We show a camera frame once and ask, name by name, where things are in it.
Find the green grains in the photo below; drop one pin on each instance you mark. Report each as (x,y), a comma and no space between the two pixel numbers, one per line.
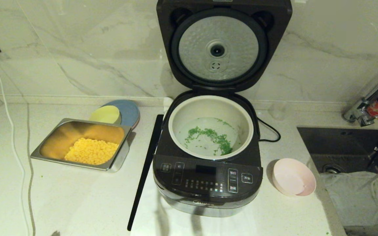
(221,141)

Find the black rice cooker lid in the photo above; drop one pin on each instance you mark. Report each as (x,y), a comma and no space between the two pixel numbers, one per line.
(172,39)

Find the pink bowl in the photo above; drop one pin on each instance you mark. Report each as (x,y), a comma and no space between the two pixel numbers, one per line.
(292,177)

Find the white inner pot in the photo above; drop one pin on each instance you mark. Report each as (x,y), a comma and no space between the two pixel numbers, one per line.
(208,109)

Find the black rice cooker body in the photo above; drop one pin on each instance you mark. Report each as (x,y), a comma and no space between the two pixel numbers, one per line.
(208,183)

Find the blue plate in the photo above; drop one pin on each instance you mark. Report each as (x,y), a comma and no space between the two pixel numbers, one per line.
(130,113)

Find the long black flat strip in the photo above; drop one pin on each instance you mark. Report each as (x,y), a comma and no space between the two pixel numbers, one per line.
(144,173)

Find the yellow-green small dish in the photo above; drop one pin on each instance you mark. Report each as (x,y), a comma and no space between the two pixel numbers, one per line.
(105,114)

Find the yellow corn kernels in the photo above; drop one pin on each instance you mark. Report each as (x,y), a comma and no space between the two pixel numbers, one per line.
(92,151)

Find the stainless steel tray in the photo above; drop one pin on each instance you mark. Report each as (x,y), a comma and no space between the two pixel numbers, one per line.
(61,137)

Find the round metal sink drain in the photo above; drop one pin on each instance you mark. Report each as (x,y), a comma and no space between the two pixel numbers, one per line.
(330,168)

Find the chrome faucet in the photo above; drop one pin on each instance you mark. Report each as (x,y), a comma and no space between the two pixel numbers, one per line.
(359,113)

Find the white cloth with green specks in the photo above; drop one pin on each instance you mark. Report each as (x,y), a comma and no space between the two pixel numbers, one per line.
(353,200)

